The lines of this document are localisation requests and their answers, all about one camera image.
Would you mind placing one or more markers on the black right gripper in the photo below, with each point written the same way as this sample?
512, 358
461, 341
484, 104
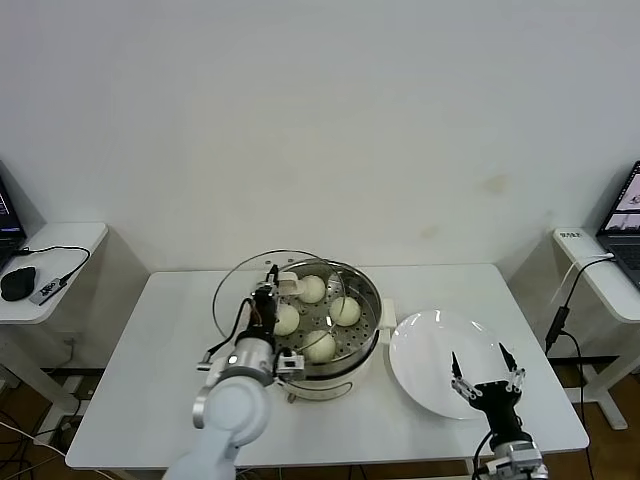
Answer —
500, 405

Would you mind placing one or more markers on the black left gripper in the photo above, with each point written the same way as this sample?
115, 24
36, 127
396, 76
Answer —
265, 315

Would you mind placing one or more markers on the round glass lid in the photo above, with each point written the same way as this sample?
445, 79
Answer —
289, 285

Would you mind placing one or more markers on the white steamed baozi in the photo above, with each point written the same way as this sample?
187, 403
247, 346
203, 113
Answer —
287, 322
315, 290
345, 311
320, 350

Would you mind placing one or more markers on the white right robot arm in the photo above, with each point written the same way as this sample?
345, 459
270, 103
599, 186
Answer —
510, 435

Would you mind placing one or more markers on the stainless steel steamer basket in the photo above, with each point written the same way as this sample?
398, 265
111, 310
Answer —
360, 320

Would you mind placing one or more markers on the white round plate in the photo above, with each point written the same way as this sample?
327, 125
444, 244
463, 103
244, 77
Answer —
425, 350

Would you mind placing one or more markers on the white side table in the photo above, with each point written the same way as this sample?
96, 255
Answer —
75, 235
615, 295

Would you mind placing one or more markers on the laptop with bright screen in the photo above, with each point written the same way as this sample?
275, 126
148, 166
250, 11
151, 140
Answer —
622, 210

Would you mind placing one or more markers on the grey USB hub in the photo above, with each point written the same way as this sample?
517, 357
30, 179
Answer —
47, 290

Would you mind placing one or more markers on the black computer mouse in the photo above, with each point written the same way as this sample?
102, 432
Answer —
19, 282

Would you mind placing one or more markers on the laptop with dark screen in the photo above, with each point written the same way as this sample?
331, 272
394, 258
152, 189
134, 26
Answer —
7, 215

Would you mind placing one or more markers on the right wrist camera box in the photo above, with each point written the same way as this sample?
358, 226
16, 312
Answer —
517, 455

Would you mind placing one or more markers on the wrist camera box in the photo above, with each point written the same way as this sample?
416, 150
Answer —
290, 364
517, 455

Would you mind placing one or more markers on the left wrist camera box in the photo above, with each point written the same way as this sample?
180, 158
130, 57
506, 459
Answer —
290, 364

